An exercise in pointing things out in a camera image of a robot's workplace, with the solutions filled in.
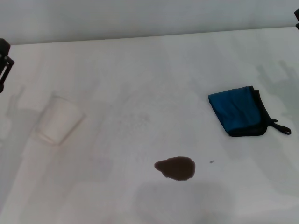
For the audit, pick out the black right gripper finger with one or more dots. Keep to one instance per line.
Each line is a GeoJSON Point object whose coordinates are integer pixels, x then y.
{"type": "Point", "coordinates": [296, 18]}

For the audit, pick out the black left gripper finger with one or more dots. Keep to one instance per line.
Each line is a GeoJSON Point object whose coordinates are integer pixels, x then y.
{"type": "Point", "coordinates": [5, 66]}

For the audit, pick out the white paper cup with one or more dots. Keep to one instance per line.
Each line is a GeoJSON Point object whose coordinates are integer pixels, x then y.
{"type": "Point", "coordinates": [59, 119]}

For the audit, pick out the blue rag with black edging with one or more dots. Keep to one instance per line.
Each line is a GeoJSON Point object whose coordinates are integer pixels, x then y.
{"type": "Point", "coordinates": [236, 109]}

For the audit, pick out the dark brown liquid stain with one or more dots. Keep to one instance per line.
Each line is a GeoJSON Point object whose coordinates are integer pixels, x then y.
{"type": "Point", "coordinates": [177, 168]}

